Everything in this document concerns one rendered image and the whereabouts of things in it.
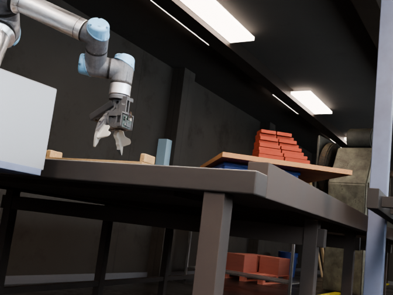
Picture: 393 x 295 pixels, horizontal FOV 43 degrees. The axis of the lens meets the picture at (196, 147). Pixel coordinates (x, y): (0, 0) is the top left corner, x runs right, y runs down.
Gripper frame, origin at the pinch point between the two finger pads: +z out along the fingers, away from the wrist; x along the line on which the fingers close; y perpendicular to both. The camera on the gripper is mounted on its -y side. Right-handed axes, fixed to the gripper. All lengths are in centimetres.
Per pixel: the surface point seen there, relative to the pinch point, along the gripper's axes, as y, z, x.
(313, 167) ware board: 62, -4, 44
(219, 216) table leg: 58, 19, -22
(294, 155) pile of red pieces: 46, -13, 69
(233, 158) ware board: 37.5, -3.7, 25.5
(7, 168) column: 8.2, 13.3, -47.4
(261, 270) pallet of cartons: -195, 80, 684
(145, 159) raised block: 26.0, 4.0, -12.4
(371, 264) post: 64, 31, 173
